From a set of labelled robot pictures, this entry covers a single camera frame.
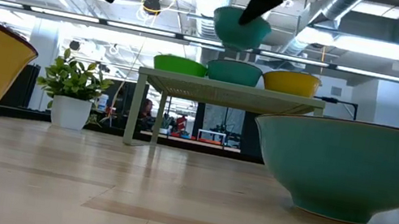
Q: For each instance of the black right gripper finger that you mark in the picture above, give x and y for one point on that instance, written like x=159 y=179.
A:
x=261 y=7

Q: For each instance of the teal bowl floral inside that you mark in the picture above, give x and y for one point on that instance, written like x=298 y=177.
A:
x=234 y=73
x=230 y=31
x=346 y=167

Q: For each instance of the green bowl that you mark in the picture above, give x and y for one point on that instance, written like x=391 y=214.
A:
x=179 y=65

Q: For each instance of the long ceiling light strip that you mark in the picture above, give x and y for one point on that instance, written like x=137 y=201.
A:
x=64 y=15

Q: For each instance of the pale green perforated metal rack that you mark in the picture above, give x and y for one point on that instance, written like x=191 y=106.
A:
x=227 y=92

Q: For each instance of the white container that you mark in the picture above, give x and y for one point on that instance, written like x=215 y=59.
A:
x=101 y=103

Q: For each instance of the green plant in white pot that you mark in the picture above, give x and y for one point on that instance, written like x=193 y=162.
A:
x=71 y=106

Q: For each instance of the person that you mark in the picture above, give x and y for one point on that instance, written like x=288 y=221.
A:
x=181 y=123
x=146 y=113

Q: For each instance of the dark cabinet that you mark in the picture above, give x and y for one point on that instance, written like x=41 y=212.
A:
x=21 y=84

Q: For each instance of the small white table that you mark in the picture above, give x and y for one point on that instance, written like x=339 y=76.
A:
x=212 y=133

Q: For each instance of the black tube frame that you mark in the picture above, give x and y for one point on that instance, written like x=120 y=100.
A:
x=339 y=101

